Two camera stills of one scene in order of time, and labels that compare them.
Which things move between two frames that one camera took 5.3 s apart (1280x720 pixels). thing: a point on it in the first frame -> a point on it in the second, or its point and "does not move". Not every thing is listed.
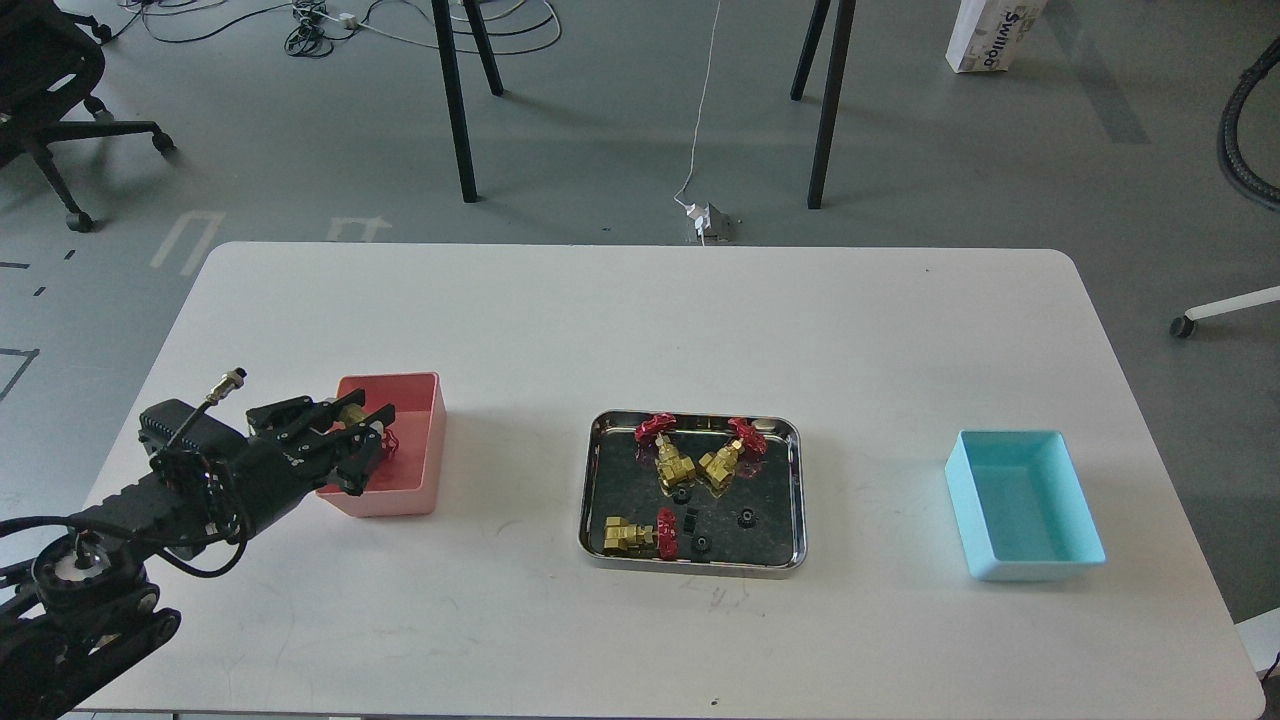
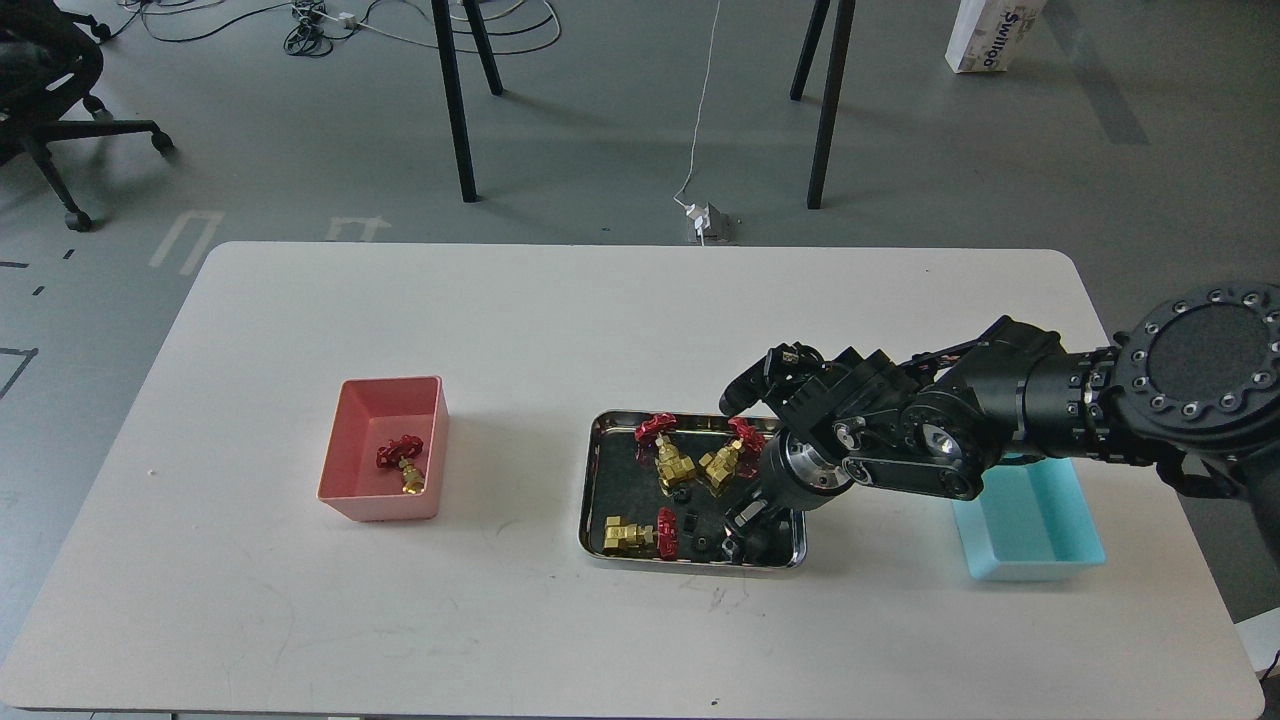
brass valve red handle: (351, 415) -> (400, 453)
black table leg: (809, 50) does not move
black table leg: (458, 99) does not move
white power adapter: (703, 213) does not move
